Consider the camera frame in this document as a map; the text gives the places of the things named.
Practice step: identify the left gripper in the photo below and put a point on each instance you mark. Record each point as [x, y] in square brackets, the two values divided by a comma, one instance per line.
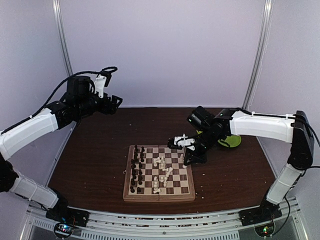
[106, 109]

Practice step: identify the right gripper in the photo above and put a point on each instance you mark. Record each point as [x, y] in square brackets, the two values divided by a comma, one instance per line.
[201, 158]

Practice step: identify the white king chess piece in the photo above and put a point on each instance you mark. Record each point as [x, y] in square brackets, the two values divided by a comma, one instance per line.
[185, 157]

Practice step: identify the wooden chess board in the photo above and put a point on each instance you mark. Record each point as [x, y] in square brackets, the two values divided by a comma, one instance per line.
[156, 173]

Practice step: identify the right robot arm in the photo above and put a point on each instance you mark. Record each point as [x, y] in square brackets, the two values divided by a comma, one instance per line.
[292, 130]

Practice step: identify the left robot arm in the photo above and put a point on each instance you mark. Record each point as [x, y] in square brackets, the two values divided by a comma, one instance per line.
[83, 98]

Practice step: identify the white chess pieces pile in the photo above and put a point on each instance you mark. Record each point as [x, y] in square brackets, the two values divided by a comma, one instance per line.
[161, 181]

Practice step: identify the black chess pieces row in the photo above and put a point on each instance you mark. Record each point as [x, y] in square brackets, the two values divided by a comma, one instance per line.
[137, 165]

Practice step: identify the green plastic plate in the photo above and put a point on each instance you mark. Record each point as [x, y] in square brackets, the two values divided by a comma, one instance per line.
[232, 141]

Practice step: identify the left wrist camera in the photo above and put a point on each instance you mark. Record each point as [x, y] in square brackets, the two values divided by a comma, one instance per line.
[102, 80]

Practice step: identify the aluminium front rail frame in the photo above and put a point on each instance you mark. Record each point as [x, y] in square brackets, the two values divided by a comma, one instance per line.
[219, 225]

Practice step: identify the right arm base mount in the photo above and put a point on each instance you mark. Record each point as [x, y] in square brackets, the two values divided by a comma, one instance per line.
[262, 217]

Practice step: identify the left aluminium corner post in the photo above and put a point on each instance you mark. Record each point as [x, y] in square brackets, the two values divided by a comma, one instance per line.
[67, 55]

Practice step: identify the aluminium corner post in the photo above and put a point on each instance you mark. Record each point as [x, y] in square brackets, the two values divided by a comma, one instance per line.
[67, 55]
[260, 52]

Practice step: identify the right aluminium corner post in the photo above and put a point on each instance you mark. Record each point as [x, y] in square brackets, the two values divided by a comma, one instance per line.
[260, 52]

